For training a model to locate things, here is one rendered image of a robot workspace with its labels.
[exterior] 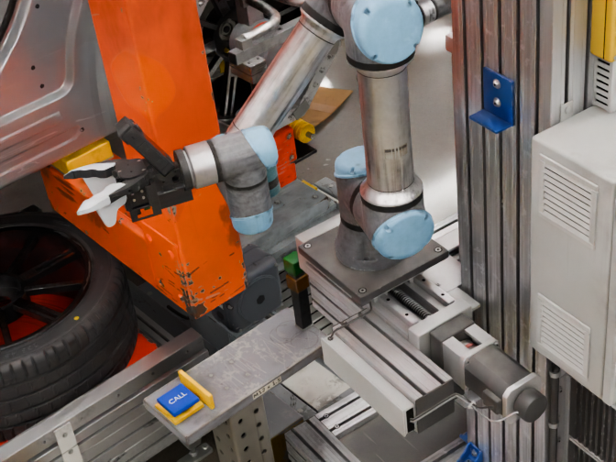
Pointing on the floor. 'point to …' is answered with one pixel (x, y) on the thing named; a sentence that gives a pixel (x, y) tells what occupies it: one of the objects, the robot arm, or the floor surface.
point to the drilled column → (245, 435)
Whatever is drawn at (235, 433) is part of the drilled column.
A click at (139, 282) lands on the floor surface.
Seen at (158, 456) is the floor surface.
